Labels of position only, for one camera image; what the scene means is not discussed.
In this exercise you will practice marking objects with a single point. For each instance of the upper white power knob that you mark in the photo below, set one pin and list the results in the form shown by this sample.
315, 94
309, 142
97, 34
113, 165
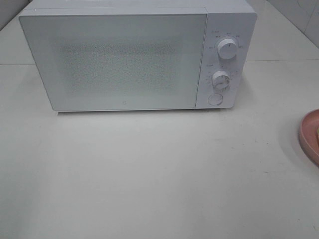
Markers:
227, 48

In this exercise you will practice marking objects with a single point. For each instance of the white microwave oven body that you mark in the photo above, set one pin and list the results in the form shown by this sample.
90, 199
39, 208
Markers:
224, 18

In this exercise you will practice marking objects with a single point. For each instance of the white microwave door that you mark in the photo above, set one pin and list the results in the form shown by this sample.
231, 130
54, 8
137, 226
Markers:
127, 62

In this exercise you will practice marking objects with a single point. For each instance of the lower white timer knob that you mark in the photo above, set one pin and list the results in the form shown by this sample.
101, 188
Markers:
220, 80

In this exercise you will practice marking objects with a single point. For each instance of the pink round plate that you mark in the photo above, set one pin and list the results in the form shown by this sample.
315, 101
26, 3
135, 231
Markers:
308, 136

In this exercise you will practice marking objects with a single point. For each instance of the round door release button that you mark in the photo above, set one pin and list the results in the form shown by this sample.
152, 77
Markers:
215, 99

